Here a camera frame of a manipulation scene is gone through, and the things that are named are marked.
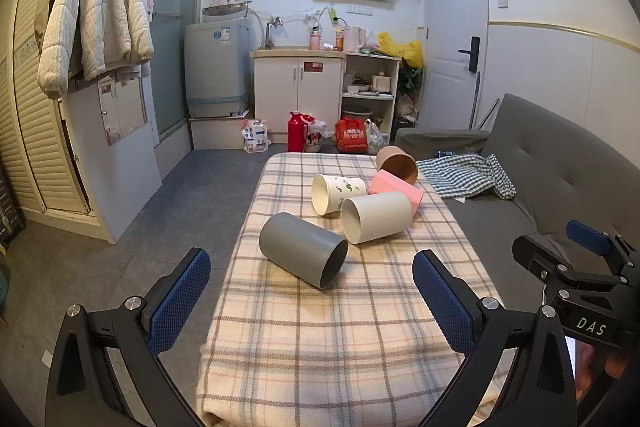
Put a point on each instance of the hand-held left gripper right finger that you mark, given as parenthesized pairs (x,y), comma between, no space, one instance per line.
(445,307)

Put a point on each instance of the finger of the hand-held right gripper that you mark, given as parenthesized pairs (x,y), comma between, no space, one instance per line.
(535,252)
(587,239)

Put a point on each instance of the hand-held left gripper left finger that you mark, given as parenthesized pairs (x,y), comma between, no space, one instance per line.
(180,302)

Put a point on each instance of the grey cup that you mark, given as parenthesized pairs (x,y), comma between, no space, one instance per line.
(300,247)

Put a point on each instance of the plain white cup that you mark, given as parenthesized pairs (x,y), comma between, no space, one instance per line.
(380,214)

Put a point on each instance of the pink cup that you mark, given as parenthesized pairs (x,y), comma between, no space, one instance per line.
(397,187)

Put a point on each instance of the brown paper cup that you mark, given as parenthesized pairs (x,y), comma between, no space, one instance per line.
(395,159)

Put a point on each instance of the white cup with leaf print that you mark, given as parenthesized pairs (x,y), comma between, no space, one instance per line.
(332,192)

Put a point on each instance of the person's right hand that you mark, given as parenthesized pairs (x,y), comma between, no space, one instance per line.
(612,364)

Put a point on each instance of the grey sofa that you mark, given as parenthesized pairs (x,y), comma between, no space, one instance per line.
(540,157)

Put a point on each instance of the green checked cloth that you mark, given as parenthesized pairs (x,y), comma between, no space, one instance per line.
(465,177)

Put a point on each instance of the plaid blanket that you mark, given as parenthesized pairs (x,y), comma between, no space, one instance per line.
(310,347)

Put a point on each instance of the white washing machine platform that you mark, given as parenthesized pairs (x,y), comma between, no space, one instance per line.
(215,134)

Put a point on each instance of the white plastic bag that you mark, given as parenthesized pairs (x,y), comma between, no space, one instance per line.
(376,139)

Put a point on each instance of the blue and white packet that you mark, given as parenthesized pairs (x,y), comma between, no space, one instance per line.
(255,137)

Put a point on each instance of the red shopping bag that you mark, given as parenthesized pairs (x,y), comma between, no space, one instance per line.
(351,137)

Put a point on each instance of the red thermos flask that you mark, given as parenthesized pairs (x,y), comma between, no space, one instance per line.
(296,134)

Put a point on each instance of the cartoon print bag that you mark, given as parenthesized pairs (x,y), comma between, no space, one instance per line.
(315,138)

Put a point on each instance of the green leafy vegetables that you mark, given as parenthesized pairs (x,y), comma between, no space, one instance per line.
(411,77)

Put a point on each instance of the grey basin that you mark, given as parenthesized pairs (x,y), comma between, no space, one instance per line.
(356,111)

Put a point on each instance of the white door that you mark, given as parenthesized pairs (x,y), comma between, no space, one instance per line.
(452,32)

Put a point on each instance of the white open shelf unit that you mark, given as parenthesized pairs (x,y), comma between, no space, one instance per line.
(371,79)

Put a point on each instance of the yellow plastic bag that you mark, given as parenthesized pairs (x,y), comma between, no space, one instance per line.
(407,49)

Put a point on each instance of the white sink cabinet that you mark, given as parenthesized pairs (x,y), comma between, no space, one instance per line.
(295,92)

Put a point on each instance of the grey washing machine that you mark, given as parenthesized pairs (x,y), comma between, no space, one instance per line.
(215,62)

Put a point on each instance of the louvered wardrobe door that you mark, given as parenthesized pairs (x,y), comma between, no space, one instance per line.
(30,107)

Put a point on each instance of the frosted glass door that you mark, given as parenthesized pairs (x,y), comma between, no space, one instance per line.
(175,32)

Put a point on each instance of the white electric kettle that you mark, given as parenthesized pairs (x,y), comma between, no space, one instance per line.
(352,39)

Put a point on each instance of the metal faucet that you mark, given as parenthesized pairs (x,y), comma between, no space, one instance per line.
(270,34)

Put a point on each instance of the orange bottle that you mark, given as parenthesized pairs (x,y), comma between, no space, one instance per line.
(339,39)

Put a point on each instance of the pink bottle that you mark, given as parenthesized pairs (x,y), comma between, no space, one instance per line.
(314,41)

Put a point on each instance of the white puffer jacket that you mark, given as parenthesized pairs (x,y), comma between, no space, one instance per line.
(95,7)

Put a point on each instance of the green power strip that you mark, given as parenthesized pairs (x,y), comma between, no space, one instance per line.
(331,14)

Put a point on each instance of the white wall outlet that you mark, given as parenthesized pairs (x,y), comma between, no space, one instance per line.
(360,10)

